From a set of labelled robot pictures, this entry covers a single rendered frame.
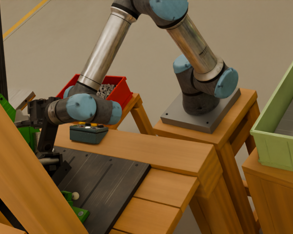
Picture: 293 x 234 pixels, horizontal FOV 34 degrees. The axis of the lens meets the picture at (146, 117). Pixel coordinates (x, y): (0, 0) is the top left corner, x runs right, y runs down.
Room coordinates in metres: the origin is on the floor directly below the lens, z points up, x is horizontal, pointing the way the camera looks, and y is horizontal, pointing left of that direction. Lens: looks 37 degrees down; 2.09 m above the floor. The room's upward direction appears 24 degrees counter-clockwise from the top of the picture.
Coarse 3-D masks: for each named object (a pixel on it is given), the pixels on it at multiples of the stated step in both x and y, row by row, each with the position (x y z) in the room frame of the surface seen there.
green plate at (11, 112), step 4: (0, 96) 1.60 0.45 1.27; (0, 100) 1.59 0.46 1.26; (4, 100) 1.59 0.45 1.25; (4, 104) 1.58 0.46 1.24; (8, 104) 1.59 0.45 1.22; (4, 108) 1.57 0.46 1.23; (8, 108) 1.58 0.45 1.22; (12, 108) 1.59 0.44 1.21; (8, 112) 1.57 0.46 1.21; (12, 112) 1.58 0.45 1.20; (12, 116) 1.57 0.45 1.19; (12, 120) 1.56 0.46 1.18; (20, 128) 1.55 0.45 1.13; (24, 128) 1.56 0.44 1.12; (28, 128) 1.57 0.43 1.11; (20, 132) 1.54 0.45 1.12; (24, 132) 1.55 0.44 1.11; (28, 132) 1.56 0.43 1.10; (24, 136) 1.54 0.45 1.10; (28, 136) 1.55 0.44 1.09; (28, 140) 1.54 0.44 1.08
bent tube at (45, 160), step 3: (39, 159) 1.48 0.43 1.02; (42, 159) 1.48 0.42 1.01; (45, 159) 1.49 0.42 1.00; (48, 159) 1.49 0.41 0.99; (51, 159) 1.49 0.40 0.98; (54, 159) 1.50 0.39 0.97; (57, 159) 1.50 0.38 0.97; (42, 162) 1.47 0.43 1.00; (45, 162) 1.48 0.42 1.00; (48, 162) 1.48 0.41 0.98; (51, 162) 1.49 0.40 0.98; (54, 162) 1.49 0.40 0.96; (57, 162) 1.50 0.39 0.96; (42, 165) 1.47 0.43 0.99; (45, 165) 1.48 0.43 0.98
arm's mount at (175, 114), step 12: (180, 96) 1.66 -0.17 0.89; (168, 108) 1.62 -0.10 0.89; (180, 108) 1.58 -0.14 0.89; (216, 108) 1.49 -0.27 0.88; (228, 108) 1.48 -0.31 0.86; (168, 120) 1.56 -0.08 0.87; (180, 120) 1.51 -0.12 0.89; (192, 120) 1.48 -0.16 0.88; (204, 120) 1.45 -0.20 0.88; (216, 120) 1.43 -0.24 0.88
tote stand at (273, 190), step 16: (256, 160) 1.23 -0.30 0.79; (256, 176) 1.20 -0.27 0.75; (272, 176) 1.14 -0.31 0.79; (288, 176) 1.10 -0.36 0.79; (256, 192) 1.21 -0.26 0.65; (272, 192) 1.15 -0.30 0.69; (288, 192) 1.09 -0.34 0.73; (256, 208) 1.23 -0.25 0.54; (272, 208) 1.17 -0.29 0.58; (288, 208) 1.11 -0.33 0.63; (272, 224) 1.19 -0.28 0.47; (288, 224) 1.12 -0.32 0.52
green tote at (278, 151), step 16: (288, 80) 1.40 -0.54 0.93; (272, 96) 1.33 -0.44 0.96; (288, 96) 1.39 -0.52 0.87; (272, 112) 1.30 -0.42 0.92; (256, 128) 1.22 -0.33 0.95; (272, 128) 1.28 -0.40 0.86; (256, 144) 1.20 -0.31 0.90; (272, 144) 1.16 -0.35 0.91; (288, 144) 1.11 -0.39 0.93; (272, 160) 1.17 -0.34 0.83; (288, 160) 1.12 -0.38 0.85
